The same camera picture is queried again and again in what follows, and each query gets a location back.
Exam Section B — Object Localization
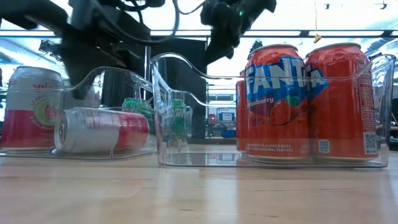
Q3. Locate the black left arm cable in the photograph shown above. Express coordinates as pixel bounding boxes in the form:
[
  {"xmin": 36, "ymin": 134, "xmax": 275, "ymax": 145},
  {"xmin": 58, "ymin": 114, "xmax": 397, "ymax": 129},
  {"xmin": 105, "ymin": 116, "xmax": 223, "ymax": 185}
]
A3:
[{"xmin": 108, "ymin": 0, "xmax": 209, "ymax": 44}]

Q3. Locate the silver stand pole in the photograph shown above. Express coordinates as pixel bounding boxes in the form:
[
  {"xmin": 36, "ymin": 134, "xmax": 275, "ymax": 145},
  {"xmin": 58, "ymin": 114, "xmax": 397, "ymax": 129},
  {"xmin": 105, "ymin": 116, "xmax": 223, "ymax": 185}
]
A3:
[{"xmin": 143, "ymin": 45, "xmax": 152, "ymax": 100}]

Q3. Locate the black ceiling device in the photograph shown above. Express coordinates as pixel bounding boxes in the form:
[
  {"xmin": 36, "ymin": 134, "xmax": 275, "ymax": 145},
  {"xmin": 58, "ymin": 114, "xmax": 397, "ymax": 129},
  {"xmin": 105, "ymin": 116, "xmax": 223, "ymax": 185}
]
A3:
[
  {"xmin": 248, "ymin": 40, "xmax": 264, "ymax": 58},
  {"xmin": 39, "ymin": 39, "xmax": 62, "ymax": 60}
]

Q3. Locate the black horizontal frame bar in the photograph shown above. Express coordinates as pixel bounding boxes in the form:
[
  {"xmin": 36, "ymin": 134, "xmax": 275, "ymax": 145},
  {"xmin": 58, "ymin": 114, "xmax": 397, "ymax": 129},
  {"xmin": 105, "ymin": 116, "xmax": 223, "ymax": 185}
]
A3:
[{"xmin": 0, "ymin": 29, "xmax": 398, "ymax": 39}]

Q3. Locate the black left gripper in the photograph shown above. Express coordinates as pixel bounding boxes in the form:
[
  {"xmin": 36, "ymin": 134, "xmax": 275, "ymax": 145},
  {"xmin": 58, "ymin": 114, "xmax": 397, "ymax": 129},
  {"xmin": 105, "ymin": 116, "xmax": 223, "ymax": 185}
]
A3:
[{"xmin": 58, "ymin": 0, "xmax": 152, "ymax": 100}]

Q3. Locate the red Fanta soda can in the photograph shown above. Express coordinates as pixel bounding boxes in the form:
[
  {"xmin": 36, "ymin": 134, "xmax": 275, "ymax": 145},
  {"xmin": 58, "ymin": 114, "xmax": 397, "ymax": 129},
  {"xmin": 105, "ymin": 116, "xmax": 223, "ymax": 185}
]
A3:
[
  {"xmin": 235, "ymin": 70, "xmax": 249, "ymax": 154},
  {"xmin": 244, "ymin": 44, "xmax": 311, "ymax": 162},
  {"xmin": 305, "ymin": 42, "xmax": 380, "ymax": 162}
]

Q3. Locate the clear plastic bin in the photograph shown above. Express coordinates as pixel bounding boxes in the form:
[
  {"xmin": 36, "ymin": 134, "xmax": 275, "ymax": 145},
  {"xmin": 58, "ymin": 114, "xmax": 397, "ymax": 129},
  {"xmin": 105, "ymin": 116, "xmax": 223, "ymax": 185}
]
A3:
[
  {"xmin": 0, "ymin": 66, "xmax": 159, "ymax": 160},
  {"xmin": 150, "ymin": 52, "xmax": 396, "ymax": 169}
]

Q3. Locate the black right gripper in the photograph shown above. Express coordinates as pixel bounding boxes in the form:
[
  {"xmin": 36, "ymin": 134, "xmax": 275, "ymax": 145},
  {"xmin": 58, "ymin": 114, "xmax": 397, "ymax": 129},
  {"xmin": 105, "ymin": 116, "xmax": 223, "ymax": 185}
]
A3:
[{"xmin": 200, "ymin": 0, "xmax": 249, "ymax": 66}]

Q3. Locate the white and red Spindrift can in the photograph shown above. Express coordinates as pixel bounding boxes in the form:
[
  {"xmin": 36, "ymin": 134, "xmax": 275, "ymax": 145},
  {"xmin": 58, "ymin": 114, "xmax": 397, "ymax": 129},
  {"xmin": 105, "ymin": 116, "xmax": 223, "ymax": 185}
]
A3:
[
  {"xmin": 54, "ymin": 107, "xmax": 150, "ymax": 154},
  {"xmin": 1, "ymin": 65, "xmax": 63, "ymax": 151}
]

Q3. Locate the black backdrop panel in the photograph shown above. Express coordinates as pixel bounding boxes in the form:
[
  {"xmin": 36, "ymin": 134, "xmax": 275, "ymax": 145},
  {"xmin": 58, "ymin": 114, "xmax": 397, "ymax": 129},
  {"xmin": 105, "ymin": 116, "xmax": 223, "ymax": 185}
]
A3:
[{"xmin": 102, "ymin": 37, "xmax": 208, "ymax": 144}]

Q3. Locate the green Sprite soda can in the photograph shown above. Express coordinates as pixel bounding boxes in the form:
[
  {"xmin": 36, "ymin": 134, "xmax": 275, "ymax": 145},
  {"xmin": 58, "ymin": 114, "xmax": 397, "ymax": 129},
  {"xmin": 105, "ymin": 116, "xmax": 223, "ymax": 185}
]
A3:
[
  {"xmin": 172, "ymin": 98, "xmax": 191, "ymax": 144},
  {"xmin": 121, "ymin": 98, "xmax": 154, "ymax": 135}
]

